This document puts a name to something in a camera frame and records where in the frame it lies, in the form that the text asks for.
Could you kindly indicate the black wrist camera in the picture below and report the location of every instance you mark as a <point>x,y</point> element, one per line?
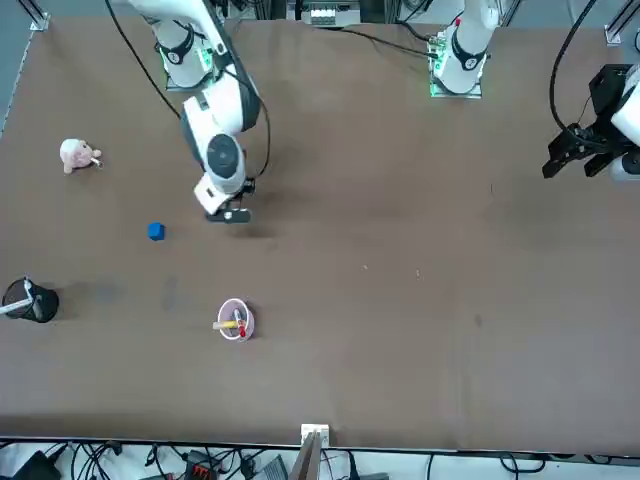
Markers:
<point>249,186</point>

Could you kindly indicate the white post foot bracket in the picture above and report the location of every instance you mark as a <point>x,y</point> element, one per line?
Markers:
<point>325,434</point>

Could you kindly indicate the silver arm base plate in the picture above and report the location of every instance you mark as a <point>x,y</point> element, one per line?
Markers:
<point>171,88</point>
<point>475,93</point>

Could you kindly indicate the pink plush toy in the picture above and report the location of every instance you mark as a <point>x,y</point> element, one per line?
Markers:
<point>75,154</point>

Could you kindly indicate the blue magnetic block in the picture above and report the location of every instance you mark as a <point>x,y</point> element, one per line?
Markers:
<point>156,231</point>

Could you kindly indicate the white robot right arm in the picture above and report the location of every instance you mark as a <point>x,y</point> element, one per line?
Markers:
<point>210,120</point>

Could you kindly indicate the black power adapter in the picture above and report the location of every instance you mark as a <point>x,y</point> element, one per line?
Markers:
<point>35,467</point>

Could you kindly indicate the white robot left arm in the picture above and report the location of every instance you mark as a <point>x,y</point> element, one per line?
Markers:
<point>467,30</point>

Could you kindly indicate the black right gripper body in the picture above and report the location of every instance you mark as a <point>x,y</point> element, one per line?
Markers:
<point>235,216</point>

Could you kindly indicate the aluminium camera post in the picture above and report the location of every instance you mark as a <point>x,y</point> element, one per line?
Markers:
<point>307,460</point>

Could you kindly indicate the aluminium corner bracket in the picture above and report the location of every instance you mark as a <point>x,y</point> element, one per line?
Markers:
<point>612,35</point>
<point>40,22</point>

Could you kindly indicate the pink translucent plastic cup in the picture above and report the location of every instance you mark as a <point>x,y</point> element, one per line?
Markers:
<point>250,322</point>

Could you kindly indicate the black mesh pen cup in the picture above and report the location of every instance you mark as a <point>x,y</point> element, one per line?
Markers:
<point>45,305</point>

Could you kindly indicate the black orange power device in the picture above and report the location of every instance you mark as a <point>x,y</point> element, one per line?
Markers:
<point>200,470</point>

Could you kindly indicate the yellow pen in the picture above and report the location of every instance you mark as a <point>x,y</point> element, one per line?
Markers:
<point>225,325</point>

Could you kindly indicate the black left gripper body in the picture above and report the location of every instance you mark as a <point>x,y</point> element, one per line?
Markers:
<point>607,87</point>

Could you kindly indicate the white marker red cap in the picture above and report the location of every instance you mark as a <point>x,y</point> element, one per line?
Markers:
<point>242,330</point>

